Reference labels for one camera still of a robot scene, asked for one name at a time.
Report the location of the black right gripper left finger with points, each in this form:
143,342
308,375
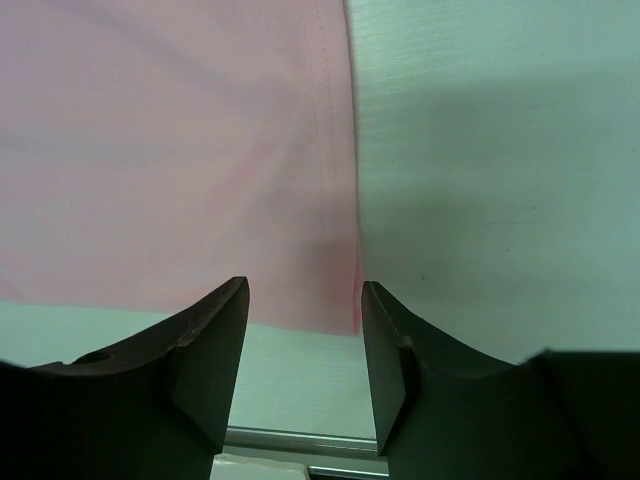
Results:
155,405

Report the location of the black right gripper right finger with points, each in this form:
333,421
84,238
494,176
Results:
444,410

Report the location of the aluminium table edge rail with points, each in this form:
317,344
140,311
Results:
325,456

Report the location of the pink t-shirt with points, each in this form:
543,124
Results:
150,150

